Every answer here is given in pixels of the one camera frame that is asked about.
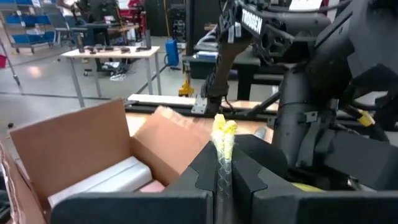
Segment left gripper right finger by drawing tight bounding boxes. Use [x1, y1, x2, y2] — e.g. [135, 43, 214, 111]
[232, 146, 325, 224]

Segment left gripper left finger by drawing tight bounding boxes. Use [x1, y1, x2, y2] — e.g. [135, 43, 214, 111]
[169, 141, 219, 224]

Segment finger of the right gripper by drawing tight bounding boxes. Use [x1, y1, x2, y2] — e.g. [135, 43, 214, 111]
[236, 134, 289, 180]

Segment taped brown cardboard box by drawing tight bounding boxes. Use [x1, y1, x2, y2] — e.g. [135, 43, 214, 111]
[0, 98, 213, 224]

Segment pink printed small box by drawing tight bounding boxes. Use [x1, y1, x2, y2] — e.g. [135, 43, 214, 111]
[137, 180, 166, 194]

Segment yellow floor stand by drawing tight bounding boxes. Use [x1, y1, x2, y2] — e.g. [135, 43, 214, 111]
[178, 61, 196, 98]

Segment black desk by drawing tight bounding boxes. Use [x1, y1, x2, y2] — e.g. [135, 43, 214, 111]
[182, 46, 282, 101]

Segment long white box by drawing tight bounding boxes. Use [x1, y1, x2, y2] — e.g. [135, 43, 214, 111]
[47, 156, 154, 208]

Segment blue canister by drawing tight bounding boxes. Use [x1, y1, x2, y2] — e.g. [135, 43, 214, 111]
[164, 38, 181, 67]

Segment light wooden work table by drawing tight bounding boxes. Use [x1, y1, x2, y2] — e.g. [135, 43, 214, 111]
[61, 45, 163, 108]

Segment blue bin storage shelf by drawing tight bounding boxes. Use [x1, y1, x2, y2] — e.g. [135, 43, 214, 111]
[0, 0, 60, 54]

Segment yellow cable connector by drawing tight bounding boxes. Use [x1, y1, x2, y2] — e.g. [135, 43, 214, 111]
[356, 109, 376, 128]

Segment black aluminium table frame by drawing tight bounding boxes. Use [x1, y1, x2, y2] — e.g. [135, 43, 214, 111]
[124, 98, 280, 122]

